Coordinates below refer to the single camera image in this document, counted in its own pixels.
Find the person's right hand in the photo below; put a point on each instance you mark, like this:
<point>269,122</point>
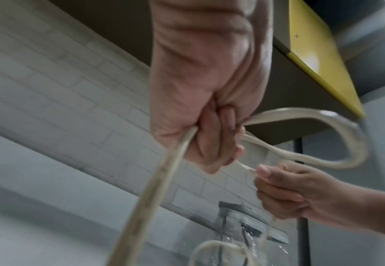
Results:
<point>297,189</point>

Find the grey metal pole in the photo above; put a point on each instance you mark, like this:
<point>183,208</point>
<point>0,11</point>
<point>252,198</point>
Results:
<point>302,246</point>

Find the grey yellow overhead cabinet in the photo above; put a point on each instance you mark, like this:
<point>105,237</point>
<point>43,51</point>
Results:
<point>311,52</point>

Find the clear plastic zip bag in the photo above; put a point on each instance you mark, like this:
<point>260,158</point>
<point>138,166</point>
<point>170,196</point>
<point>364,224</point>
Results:
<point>235,210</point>

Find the person's left hand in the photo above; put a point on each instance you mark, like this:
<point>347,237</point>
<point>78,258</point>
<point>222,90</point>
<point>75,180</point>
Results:
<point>205,65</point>

